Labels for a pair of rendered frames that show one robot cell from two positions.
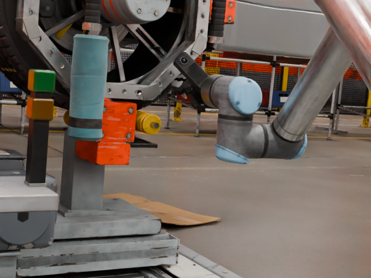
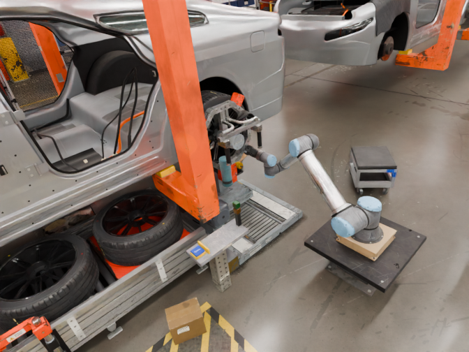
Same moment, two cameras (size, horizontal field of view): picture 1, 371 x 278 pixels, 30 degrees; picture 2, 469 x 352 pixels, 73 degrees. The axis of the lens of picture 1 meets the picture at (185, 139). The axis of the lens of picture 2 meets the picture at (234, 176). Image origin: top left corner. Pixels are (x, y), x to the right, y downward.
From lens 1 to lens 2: 1.47 m
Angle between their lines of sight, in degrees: 27
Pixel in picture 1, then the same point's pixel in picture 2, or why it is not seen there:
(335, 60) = not seen: hidden behind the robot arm
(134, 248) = (241, 198)
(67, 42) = not seen: hidden behind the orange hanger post
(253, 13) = (259, 110)
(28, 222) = (225, 217)
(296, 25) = (272, 106)
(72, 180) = (218, 185)
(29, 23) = not seen: hidden behind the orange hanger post
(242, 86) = (271, 160)
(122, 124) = (234, 171)
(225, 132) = (267, 171)
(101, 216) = (229, 191)
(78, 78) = (224, 172)
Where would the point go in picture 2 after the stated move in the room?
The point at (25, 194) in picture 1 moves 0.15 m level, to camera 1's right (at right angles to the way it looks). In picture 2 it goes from (241, 233) to (262, 228)
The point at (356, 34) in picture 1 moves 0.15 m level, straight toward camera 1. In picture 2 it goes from (315, 179) to (319, 192)
